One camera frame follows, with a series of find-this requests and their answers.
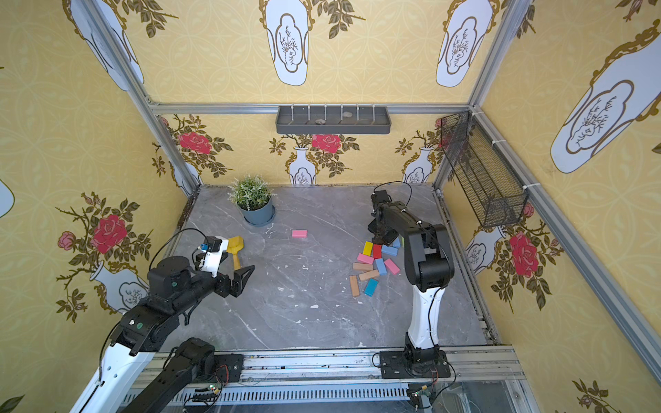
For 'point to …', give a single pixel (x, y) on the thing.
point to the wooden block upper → (363, 266)
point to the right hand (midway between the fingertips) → (377, 233)
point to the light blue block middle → (389, 250)
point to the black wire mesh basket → (483, 175)
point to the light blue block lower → (380, 266)
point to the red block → (377, 251)
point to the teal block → (371, 286)
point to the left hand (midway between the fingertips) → (243, 261)
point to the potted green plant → (255, 199)
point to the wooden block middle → (368, 274)
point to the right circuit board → (415, 391)
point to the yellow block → (367, 248)
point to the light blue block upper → (397, 243)
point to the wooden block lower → (355, 287)
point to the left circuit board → (206, 394)
